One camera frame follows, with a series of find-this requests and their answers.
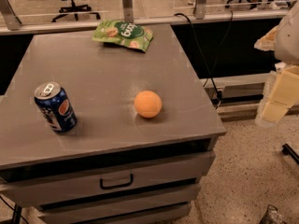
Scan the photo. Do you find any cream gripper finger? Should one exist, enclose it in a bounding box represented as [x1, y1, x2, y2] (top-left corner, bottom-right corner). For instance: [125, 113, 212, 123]
[255, 65, 299, 128]
[254, 26, 278, 51]

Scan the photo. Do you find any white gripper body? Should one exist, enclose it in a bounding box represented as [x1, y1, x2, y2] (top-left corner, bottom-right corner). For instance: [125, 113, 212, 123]
[275, 2, 299, 65]

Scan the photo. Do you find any green rice chip bag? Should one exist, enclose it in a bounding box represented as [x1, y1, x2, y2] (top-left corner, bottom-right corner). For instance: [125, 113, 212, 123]
[93, 21, 153, 52]

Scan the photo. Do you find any orange fruit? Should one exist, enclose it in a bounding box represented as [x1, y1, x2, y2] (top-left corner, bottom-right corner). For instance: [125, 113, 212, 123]
[134, 91, 162, 119]

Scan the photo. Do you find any grey drawer cabinet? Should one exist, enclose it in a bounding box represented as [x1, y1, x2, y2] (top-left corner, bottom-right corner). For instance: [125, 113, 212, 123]
[0, 25, 225, 224]

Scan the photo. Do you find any blue pepsi can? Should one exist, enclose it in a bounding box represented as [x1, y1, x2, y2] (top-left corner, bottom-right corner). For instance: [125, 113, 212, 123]
[35, 81, 77, 133]

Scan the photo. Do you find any black hanging cable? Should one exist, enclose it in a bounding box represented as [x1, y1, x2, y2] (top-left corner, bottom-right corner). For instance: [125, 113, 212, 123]
[173, 10, 234, 109]

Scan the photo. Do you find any metal railing post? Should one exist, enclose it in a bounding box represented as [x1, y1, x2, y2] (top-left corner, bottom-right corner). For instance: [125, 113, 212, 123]
[122, 0, 134, 22]

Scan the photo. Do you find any black drawer handle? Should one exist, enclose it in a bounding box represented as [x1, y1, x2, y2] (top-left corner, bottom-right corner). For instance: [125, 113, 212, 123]
[99, 174, 134, 190]

